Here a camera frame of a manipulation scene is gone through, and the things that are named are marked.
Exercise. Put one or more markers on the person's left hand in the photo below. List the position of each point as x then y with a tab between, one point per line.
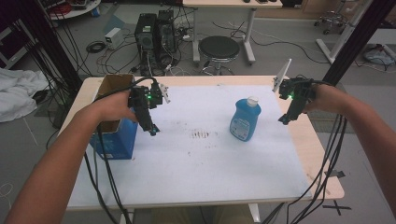
113	105

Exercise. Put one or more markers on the black frame post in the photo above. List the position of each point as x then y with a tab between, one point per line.
358	37
51	40

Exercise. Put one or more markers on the person's khaki trouser legs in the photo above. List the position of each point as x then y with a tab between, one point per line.
174	216

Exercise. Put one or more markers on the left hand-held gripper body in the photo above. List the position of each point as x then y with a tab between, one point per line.
143	102

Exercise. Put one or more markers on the grey tape strip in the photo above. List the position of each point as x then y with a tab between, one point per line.
334	174

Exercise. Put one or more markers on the white table leg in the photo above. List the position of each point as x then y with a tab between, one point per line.
254	213
127	216

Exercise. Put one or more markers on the person's right hand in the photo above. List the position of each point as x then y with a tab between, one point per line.
323	98

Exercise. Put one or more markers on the black computer tower green label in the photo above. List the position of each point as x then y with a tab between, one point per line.
145	34

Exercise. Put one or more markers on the white table mat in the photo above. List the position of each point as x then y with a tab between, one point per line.
211	168

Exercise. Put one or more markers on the round white table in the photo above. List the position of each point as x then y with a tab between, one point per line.
77	11

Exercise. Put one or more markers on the wooden desk with white legs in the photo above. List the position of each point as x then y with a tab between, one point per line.
230	3

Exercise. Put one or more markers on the blue cardboard box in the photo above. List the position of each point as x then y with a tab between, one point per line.
116	141

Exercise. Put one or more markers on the white metal stand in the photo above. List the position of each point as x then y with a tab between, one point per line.
344	34

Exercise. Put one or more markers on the white cloth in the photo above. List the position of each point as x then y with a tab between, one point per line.
17	93

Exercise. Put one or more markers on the dark floor mat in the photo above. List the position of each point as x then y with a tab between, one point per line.
327	123

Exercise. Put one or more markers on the office chair wheel base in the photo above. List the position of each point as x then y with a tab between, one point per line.
331	20

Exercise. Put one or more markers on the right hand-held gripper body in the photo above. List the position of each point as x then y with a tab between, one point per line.
295	96

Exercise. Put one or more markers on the black round stool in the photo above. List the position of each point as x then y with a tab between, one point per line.
219	47

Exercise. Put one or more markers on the blue bottle with white cap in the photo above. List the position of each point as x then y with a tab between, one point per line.
245	119

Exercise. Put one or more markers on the small white box device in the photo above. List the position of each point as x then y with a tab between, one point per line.
113	38

